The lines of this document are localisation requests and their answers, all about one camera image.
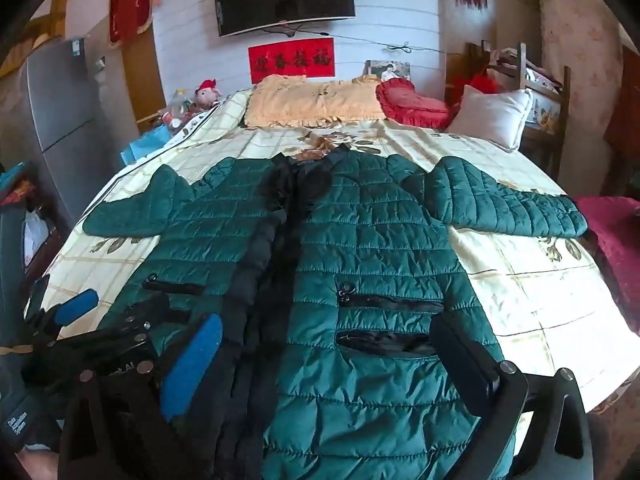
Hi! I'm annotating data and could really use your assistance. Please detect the red wall banner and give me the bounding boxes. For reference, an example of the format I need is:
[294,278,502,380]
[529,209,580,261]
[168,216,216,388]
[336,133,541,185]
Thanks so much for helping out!
[248,37,335,85]

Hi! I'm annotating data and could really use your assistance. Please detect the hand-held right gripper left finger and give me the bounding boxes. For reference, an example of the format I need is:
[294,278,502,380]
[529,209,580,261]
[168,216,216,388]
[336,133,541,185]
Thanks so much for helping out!
[57,313,225,480]

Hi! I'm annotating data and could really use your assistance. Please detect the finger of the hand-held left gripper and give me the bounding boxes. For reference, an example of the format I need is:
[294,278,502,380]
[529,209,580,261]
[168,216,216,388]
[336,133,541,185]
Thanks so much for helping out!
[107,292,192,348]
[22,275,100,348]

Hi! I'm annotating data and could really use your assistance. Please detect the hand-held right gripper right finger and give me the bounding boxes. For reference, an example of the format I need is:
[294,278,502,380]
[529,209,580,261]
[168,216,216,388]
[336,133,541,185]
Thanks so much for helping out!
[430,313,595,480]

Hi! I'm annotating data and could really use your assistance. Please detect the teal box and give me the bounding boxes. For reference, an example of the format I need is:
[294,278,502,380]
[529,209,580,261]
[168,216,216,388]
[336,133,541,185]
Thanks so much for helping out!
[0,161,32,201]

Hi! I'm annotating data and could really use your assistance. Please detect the person's left hand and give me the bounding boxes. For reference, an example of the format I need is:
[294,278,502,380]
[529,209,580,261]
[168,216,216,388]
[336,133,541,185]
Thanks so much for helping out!
[0,357,72,455]

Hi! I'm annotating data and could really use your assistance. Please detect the white satin pillow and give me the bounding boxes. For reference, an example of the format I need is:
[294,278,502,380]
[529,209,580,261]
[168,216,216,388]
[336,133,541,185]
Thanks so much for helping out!
[444,85,535,152]

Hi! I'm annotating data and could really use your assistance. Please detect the red heart-shaped pillow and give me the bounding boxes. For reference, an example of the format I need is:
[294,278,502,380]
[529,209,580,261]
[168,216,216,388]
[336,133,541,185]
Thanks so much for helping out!
[375,79,455,131]

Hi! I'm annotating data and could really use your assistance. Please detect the red hanging pennants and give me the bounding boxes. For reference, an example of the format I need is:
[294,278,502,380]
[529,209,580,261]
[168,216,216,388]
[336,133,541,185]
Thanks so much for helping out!
[104,0,155,50]

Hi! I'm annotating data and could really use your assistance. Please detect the black cable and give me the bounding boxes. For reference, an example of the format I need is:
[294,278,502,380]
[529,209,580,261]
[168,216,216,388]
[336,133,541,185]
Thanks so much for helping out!
[260,22,448,56]

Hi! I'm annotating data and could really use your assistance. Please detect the person's left forearm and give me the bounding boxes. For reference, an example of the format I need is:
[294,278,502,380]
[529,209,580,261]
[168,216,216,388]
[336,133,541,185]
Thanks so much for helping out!
[12,442,61,480]

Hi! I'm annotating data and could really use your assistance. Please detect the wooden chair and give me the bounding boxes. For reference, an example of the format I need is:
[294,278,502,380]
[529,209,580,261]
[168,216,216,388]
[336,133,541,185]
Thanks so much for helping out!
[467,42,573,181]

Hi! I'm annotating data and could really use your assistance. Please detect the clutter of bottles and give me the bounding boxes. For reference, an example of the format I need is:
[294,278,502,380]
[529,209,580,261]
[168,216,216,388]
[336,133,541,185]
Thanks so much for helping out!
[161,89,198,131]

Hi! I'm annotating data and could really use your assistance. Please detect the grey refrigerator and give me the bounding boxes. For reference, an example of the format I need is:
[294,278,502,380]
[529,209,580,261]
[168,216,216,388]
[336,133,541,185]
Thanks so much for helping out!
[25,37,121,221]

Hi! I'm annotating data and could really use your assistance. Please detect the magenta patterned blanket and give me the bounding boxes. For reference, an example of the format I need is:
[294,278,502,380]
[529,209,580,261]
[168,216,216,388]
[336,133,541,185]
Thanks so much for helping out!
[574,195,640,337]

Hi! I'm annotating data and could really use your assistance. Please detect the wooden door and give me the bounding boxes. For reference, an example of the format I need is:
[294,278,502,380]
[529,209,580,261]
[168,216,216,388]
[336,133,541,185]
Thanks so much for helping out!
[122,25,168,122]

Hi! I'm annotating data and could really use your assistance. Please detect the green quilted jacket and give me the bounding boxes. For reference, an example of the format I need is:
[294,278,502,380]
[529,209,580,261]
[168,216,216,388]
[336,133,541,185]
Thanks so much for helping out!
[82,146,590,480]

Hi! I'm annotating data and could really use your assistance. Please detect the yellow frilled pillow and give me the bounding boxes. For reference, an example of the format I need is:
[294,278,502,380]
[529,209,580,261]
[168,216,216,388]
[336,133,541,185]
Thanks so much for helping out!
[243,74,388,128]

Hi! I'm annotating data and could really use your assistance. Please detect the plush toy with red hat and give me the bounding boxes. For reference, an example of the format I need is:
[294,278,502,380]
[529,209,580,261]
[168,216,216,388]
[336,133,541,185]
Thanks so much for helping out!
[192,79,222,111]

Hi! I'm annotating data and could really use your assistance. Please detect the bed with floral checked sheet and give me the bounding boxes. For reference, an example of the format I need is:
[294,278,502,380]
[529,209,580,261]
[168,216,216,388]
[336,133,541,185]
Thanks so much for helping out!
[37,87,636,413]

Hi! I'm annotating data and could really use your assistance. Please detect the blue paper bag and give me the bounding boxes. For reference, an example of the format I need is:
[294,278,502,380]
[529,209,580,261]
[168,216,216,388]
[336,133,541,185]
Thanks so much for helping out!
[120,125,173,167]

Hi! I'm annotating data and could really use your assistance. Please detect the red cloth bundle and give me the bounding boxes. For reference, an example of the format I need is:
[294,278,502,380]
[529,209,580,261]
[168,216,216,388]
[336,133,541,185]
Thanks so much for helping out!
[450,72,503,106]

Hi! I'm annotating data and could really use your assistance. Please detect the framed photo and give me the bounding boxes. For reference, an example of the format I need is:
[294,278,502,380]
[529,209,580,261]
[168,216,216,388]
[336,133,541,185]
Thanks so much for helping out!
[364,60,412,83]

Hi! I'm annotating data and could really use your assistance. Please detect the white plastic bag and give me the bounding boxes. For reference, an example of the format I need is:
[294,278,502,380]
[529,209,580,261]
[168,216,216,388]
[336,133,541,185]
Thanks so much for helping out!
[22,210,51,261]

